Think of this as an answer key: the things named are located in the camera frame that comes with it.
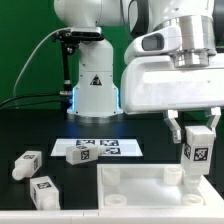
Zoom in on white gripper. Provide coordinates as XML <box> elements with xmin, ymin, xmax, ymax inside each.
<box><xmin>120</xmin><ymin>25</ymin><xmax>224</xmax><ymax>144</ymax></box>

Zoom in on white square table top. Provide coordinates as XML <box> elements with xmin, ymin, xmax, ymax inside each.
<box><xmin>97</xmin><ymin>164</ymin><xmax>224</xmax><ymax>209</ymax></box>

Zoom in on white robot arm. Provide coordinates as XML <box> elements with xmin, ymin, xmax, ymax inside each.
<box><xmin>54</xmin><ymin>0</ymin><xmax>224</xmax><ymax>142</ymax></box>

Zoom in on white sheet with tags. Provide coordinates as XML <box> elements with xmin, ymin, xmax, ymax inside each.
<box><xmin>50</xmin><ymin>138</ymin><xmax>144</xmax><ymax>157</ymax></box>

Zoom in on black cables on left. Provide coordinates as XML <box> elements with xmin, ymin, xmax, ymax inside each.
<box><xmin>0</xmin><ymin>93</ymin><xmax>69</xmax><ymax>110</ymax></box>

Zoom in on grey camera cable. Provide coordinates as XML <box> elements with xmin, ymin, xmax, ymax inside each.
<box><xmin>12</xmin><ymin>27</ymin><xmax>69</xmax><ymax>98</ymax></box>

